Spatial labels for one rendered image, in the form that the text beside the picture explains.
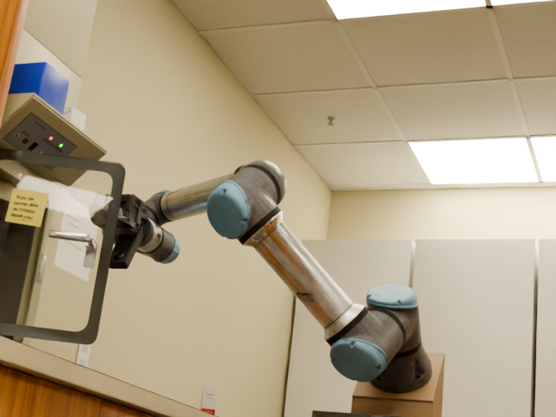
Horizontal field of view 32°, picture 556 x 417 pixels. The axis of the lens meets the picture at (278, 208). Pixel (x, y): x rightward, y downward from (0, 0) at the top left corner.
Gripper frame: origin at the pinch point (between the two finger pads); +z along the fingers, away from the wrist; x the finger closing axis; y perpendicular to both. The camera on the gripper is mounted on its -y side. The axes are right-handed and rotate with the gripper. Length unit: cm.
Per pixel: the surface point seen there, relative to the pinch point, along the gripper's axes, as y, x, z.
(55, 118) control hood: 21.3, -12.7, 2.6
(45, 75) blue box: 28.8, -12.7, 9.1
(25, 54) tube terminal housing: 37.6, -23.5, 4.4
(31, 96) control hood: 21.9, -12.6, 12.8
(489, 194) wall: 133, 26, -343
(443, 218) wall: 119, 2, -343
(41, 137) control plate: 17.4, -16.5, 1.3
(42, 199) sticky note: 0.4, -9.1, 6.4
